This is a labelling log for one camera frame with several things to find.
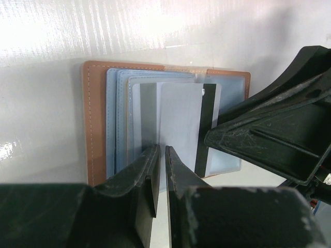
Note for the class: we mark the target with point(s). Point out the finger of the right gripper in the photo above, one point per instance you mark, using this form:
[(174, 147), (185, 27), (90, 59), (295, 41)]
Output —
[(308, 63), (289, 134)]

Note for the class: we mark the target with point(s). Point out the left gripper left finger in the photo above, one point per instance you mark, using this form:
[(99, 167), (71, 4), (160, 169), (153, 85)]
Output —
[(127, 203)]

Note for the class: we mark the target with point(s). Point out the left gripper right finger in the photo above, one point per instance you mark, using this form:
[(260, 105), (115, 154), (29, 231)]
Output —
[(190, 213)]

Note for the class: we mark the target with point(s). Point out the tan leather card holder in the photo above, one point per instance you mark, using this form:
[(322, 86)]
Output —
[(94, 96)]

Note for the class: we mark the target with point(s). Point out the silver card with black stripe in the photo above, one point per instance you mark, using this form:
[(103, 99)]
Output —
[(187, 113)]

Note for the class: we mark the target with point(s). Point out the grey striped card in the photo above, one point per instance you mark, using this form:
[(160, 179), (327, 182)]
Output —
[(146, 116)]

